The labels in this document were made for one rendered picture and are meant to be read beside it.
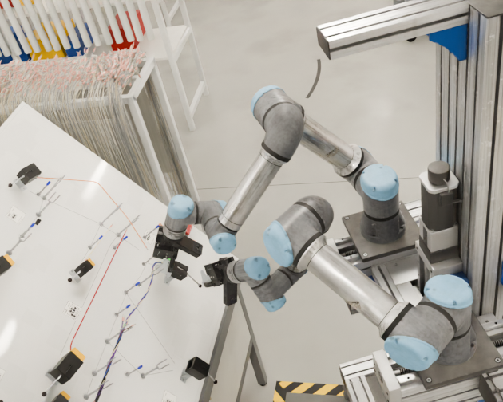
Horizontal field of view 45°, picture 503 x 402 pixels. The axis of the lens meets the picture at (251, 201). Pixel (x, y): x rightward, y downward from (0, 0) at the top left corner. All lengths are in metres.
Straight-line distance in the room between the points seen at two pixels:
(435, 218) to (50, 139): 1.34
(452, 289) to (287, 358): 1.73
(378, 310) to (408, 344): 0.11
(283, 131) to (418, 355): 0.68
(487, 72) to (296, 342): 2.15
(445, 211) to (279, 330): 1.78
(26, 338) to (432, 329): 1.12
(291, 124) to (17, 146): 0.97
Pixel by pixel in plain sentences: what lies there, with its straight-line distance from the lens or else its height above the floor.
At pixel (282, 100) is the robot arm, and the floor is 1.72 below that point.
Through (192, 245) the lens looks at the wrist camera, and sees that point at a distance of 2.07.
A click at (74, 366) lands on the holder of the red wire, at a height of 1.30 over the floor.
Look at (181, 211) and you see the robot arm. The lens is 1.89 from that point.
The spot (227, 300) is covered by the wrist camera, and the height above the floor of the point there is 1.07.
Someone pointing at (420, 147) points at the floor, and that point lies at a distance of 4.44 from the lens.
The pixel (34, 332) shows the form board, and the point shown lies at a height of 1.33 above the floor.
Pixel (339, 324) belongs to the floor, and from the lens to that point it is 3.34.
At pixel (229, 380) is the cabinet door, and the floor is 0.54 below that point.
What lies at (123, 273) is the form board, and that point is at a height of 1.20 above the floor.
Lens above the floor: 2.62
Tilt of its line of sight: 39 degrees down
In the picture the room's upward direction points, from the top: 14 degrees counter-clockwise
